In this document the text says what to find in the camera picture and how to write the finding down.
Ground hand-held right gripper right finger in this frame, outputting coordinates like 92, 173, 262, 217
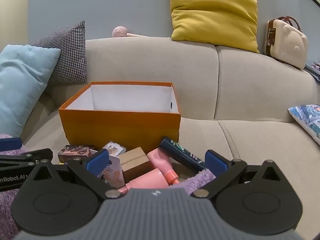
191, 150, 293, 200

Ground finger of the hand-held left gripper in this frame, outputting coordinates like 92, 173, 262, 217
0, 137, 23, 152
0, 148, 54, 167

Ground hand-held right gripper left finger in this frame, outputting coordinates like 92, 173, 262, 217
25, 149, 120, 200

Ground white tube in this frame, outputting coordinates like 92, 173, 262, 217
101, 155, 125, 188

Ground clear plastic case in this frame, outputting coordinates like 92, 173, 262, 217
102, 141, 126, 157

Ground printed card box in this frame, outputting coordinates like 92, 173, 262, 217
57, 144, 98, 164

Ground dark tube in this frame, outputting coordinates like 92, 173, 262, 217
159, 137, 207, 173

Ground brown cardboard box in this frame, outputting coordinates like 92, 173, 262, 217
117, 147, 154, 183

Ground orange cardboard box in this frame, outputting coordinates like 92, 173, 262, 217
59, 81, 181, 153

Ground pink bottle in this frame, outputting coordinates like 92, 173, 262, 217
147, 148, 180, 184

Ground purple fluffy blanket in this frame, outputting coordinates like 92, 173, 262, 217
0, 134, 217, 233

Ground light blue pillow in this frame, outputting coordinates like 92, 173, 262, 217
0, 44, 61, 138

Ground blue printed pillow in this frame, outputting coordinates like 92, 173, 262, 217
287, 104, 320, 145

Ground houndstooth pillow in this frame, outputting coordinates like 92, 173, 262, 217
30, 20, 87, 84

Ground beige sofa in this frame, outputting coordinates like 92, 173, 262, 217
0, 36, 320, 205

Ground pink massage hammer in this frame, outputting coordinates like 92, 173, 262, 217
112, 26, 150, 38

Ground stack of books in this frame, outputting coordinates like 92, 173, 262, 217
304, 60, 320, 82

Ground cream small suitcase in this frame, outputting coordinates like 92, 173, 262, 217
264, 16, 309, 70

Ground yellow pillow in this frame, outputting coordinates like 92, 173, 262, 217
169, 0, 260, 53

